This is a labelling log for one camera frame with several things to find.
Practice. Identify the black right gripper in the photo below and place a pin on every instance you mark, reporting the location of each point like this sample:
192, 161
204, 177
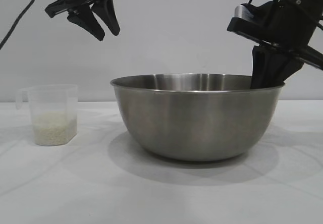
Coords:
297, 19

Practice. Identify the stainless steel mixing bowl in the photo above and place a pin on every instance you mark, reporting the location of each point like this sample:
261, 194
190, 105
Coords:
196, 123

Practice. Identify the clear plastic measuring cup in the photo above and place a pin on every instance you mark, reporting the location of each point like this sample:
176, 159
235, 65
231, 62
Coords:
50, 100

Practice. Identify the white uncooked rice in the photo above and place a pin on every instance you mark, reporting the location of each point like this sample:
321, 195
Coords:
54, 130

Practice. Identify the white tablecloth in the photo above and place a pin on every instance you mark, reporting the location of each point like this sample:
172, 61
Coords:
75, 188

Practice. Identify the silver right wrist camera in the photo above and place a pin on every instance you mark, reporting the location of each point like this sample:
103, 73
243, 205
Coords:
243, 12

